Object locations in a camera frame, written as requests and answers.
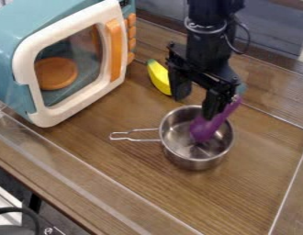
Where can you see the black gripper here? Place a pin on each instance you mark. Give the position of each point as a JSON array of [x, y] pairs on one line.
[[218, 79]]

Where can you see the purple toy eggplant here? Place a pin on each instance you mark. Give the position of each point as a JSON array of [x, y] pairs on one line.
[[202, 128]]

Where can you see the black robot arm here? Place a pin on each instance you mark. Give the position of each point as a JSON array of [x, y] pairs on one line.
[[201, 61]]

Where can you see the yellow toy banana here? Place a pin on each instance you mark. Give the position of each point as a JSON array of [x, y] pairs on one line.
[[158, 73]]

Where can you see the blue toy microwave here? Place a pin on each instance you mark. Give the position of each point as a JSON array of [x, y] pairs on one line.
[[90, 31]]

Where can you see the orange microwave turntable plate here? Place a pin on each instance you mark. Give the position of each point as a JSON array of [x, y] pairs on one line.
[[57, 73]]

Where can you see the silver pot with handle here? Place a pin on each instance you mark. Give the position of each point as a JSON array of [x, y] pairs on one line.
[[190, 155]]

